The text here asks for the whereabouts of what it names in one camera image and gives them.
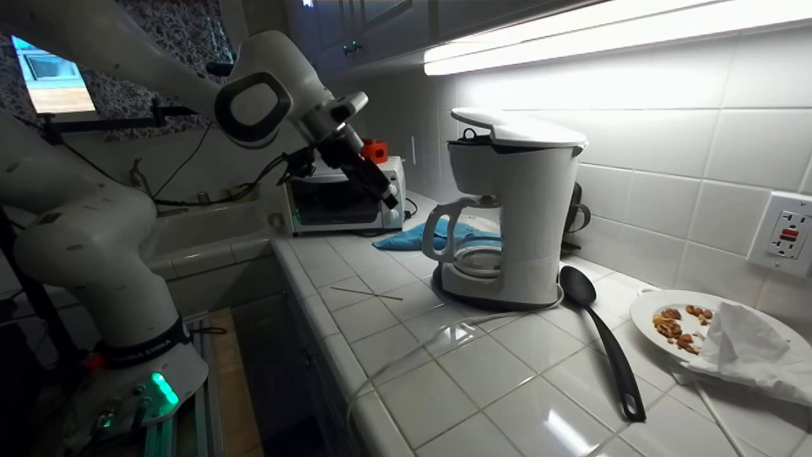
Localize brown food pieces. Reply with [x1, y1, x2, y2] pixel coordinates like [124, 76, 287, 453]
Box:
[649, 302, 715, 359]

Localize black plastic serving spoon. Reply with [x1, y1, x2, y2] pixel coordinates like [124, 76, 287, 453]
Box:
[558, 263, 649, 423]

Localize white toaster oven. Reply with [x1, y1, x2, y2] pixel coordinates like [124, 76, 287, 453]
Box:
[276, 152, 412, 238]

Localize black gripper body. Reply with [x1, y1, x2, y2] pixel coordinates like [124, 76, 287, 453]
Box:
[318, 129, 388, 195]

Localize white coffee maker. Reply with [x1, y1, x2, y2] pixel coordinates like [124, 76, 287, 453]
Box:
[428, 107, 591, 313]

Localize white round plate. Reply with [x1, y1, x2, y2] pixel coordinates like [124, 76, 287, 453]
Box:
[630, 286, 812, 376]

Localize under-cabinet light strip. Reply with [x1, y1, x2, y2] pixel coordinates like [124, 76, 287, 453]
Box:
[421, 0, 812, 79]

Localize lit monitor screen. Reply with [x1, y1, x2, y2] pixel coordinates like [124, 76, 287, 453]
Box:
[7, 32, 98, 117]

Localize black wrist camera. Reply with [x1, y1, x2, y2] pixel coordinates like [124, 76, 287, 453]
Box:
[283, 147, 319, 185]

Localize crumpled white napkin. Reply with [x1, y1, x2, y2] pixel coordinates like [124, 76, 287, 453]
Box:
[672, 300, 812, 412]

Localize blue cloth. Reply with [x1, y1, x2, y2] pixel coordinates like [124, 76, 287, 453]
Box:
[370, 215, 502, 256]

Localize white wall outlet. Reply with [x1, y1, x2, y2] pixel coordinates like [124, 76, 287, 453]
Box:
[743, 189, 812, 283]

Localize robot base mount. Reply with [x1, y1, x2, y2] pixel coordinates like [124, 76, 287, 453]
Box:
[61, 337, 210, 457]

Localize wall cabinet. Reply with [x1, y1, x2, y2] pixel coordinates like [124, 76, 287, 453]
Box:
[281, 0, 594, 84]

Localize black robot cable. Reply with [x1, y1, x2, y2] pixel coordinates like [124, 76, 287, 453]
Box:
[150, 152, 296, 211]

